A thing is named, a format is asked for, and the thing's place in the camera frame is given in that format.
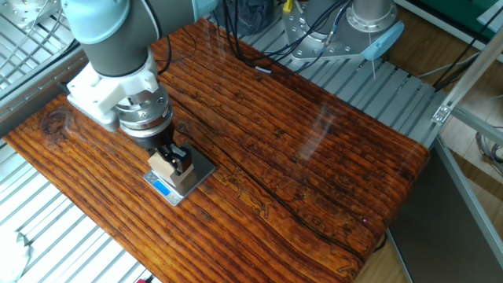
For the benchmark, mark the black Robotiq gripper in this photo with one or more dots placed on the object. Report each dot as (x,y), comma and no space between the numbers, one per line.
(155,141)

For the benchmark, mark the light wooden cube block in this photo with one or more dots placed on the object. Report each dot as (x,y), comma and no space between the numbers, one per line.
(161,167)

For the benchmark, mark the silver and blue UR5 arm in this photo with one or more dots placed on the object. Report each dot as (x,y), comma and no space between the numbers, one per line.
(118,39)

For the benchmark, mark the white flat square box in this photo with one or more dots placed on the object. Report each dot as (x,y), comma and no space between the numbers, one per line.
(198,171)

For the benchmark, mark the wood grain table mat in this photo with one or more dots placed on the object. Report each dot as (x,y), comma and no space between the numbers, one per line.
(275,157)

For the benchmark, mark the dark blue crumpled cloth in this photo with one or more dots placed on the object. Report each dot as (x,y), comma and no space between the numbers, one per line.
(251,15)

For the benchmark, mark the small yellow clip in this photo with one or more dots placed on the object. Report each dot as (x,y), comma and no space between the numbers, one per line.
(288,4)

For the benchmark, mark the white crumpled cloth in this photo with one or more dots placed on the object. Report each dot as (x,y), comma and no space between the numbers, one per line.
(12,255)

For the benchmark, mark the aluminium plate with holes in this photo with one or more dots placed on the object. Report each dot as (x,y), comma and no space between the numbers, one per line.
(23,12)

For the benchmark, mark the white zip tie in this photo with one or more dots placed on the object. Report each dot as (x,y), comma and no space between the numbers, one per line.
(371,55)

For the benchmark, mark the grey flat panel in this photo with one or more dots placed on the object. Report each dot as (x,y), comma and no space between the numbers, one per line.
(436,236)

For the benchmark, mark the green board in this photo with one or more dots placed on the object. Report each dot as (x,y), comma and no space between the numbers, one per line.
(460,13)

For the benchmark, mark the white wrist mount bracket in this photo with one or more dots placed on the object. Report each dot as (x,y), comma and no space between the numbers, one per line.
(98,92)

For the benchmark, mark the grey aluminium frame rail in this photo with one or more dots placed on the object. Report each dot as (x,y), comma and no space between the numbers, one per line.
(39,82)

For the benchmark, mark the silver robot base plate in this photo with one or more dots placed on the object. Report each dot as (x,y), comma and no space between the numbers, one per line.
(314,43)

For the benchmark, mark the aluminium frame strut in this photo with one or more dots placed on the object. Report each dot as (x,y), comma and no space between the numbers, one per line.
(467,72)
(471,200)

